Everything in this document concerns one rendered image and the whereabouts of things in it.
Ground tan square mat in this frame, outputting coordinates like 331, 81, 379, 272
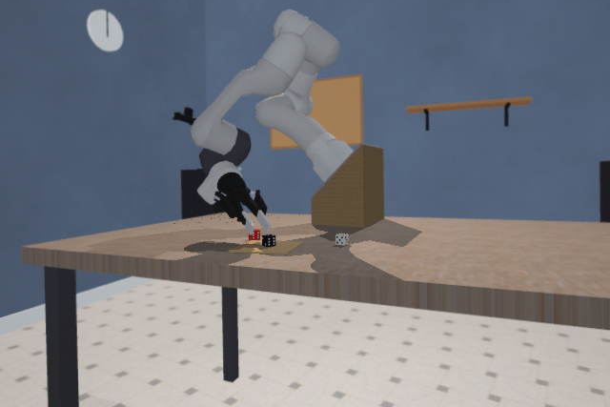
228, 240, 304, 254

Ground white die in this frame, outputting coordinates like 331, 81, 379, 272
335, 234, 349, 245

